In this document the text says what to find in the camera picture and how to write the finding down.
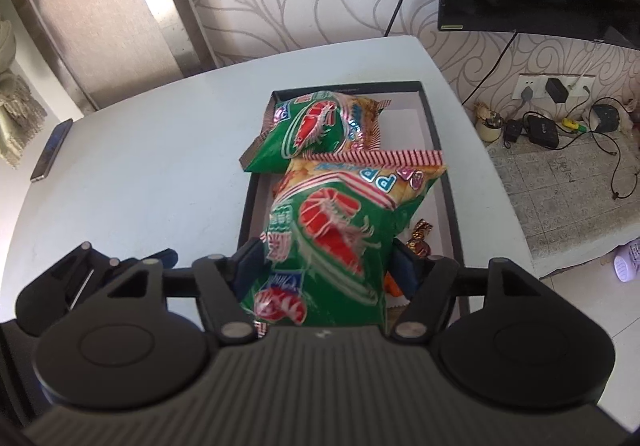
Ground green shrimp chip bag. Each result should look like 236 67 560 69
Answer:
240 149 447 327
239 90 393 174

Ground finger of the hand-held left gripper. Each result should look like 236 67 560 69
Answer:
67 242 179 307

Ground knotted pale green curtain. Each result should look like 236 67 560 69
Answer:
0 18 49 170

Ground dark grey cardboard box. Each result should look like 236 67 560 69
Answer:
235 80 471 327

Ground black looped cable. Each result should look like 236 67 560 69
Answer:
590 133 637 201

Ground white chest freezer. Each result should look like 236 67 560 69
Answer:
7 34 538 327

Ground white wall socket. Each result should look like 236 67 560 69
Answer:
515 73 597 102

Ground dark smartphone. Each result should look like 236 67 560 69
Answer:
30 119 75 183

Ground patterned grey shelf cloth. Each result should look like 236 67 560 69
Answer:
487 126 640 274

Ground orange snack packet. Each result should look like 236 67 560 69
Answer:
384 273 407 299

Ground black set-top box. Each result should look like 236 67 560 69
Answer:
522 113 561 150

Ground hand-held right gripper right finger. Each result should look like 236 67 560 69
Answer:
387 243 544 344

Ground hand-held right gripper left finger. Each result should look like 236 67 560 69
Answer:
106 237 266 344

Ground small cup with trinkets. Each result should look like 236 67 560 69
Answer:
474 102 504 143

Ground brown foil candy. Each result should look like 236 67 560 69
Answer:
405 219 434 257

